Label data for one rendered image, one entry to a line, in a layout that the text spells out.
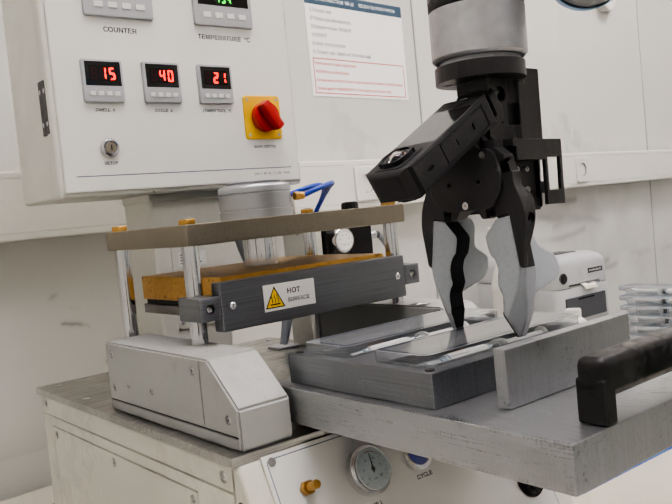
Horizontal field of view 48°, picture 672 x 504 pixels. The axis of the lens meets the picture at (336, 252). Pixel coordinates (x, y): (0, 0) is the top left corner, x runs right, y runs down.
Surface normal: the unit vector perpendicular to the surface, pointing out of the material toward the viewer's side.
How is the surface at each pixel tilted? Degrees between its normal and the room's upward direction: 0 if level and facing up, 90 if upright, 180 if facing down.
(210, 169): 90
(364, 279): 90
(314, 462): 65
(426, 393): 90
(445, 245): 89
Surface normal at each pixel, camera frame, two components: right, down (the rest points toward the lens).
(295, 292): 0.63, -0.02
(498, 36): 0.18, 0.03
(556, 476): -0.77, 0.11
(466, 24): -0.41, 0.07
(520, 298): -0.18, 0.34
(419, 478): 0.53, -0.44
